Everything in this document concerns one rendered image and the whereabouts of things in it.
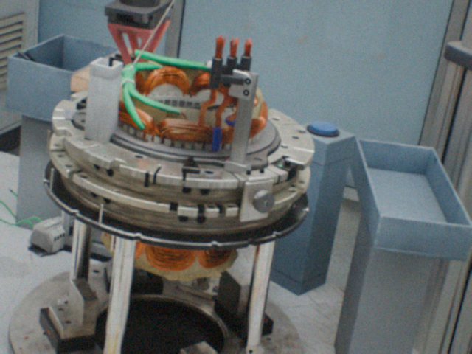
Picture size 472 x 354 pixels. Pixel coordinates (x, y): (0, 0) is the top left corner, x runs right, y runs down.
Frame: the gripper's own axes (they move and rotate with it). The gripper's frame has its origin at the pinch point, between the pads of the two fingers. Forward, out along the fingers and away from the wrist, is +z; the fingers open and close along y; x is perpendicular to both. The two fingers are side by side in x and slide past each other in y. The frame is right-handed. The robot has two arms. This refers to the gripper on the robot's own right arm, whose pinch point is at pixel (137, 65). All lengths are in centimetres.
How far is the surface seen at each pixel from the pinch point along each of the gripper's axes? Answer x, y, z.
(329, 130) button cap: 28.3, -5.2, 6.2
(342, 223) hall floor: 1, -198, 116
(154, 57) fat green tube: 8.7, 15.1, -6.7
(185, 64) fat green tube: 12.3, 13.6, -6.1
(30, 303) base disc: -3.6, 24.3, 27.8
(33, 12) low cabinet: -124, -195, 57
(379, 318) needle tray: 42, 17, 21
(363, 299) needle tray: 39.9, 18.0, 18.7
